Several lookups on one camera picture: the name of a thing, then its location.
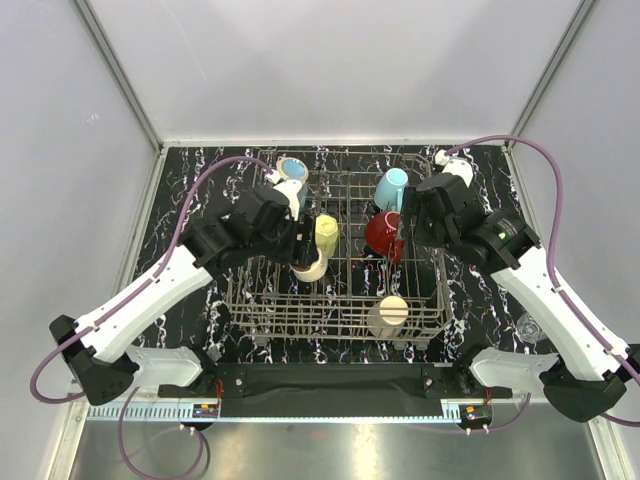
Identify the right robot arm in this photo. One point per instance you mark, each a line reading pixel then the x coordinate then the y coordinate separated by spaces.
pixel 587 374

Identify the red mug cream interior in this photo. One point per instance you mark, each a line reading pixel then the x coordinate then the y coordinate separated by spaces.
pixel 381 236

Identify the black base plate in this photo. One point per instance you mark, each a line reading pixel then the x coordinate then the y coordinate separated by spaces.
pixel 439 381

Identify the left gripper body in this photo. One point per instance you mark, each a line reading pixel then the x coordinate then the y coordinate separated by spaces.
pixel 282 243

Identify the clear glass cup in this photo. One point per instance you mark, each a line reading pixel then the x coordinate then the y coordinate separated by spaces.
pixel 528 329

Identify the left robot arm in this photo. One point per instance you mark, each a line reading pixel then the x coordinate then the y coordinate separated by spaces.
pixel 98 347

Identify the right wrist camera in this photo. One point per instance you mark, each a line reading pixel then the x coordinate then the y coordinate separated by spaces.
pixel 455 166

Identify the steel brown tumbler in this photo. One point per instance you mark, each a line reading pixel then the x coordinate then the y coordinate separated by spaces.
pixel 314 272

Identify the light blue mug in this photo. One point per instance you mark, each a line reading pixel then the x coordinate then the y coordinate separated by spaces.
pixel 389 191

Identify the yellow-green mug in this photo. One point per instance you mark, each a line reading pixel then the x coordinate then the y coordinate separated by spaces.
pixel 326 234

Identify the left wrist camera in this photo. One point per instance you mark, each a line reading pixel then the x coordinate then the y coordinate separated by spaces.
pixel 293 189

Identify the grey wire dish rack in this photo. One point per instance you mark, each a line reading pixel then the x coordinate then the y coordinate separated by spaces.
pixel 268 302

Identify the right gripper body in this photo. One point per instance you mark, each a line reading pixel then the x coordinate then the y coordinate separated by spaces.
pixel 425 230

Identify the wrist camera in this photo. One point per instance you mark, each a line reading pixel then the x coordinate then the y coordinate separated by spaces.
pixel 293 189
pixel 455 166

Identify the beige paper cup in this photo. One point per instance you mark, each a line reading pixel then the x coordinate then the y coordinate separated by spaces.
pixel 387 317

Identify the blue butterfly mug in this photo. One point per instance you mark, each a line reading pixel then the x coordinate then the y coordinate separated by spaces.
pixel 292 168

